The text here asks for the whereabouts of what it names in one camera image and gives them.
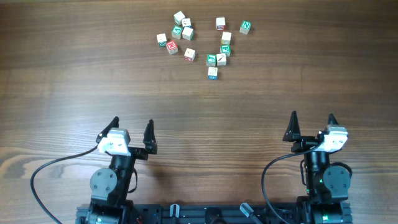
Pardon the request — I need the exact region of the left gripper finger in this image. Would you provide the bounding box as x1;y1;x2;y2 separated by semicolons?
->
96;116;119;143
143;119;157;154

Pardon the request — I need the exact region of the blue sided wooden block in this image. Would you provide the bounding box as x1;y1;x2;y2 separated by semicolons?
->
208;67;218;80

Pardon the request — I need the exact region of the ice cream picture block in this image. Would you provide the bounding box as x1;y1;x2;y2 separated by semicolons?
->
184;48;196;62

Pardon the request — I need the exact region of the hammer picture wooden block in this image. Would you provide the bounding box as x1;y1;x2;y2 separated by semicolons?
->
216;54;227;66

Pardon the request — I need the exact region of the green letter F block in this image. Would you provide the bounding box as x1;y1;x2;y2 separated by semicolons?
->
220;44;231;57

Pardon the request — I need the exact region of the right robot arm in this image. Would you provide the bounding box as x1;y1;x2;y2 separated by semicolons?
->
282;111;353;224

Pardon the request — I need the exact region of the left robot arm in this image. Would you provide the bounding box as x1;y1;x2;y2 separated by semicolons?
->
76;116;157;224

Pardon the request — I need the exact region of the red letter M block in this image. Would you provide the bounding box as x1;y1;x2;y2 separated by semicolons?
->
166;40;178;55

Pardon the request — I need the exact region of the green sided left block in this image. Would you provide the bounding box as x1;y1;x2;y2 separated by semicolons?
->
156;34;167;47

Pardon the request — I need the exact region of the green letter J block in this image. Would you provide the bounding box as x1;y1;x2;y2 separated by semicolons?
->
206;54;216;67

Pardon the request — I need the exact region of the green letter A block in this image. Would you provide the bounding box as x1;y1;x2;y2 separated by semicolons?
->
171;26;183;39

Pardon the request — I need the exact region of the plain top wooden block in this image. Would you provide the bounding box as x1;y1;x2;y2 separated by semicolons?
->
182;27;194;40

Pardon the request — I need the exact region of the yellow sided wooden block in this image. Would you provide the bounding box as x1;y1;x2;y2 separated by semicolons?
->
221;32;232;45

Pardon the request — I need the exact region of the green letter N block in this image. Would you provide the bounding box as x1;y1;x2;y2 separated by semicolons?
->
239;21;252;35

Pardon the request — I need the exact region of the small picture wooden block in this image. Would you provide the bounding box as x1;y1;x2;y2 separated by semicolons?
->
182;18;192;28

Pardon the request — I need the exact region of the teal sided wooden block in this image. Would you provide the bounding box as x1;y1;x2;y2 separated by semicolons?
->
174;11;185;26

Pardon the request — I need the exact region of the red sided top block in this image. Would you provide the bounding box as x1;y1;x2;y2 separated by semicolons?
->
216;17;226;30

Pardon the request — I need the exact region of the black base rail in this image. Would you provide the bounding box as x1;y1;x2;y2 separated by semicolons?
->
75;203;353;224

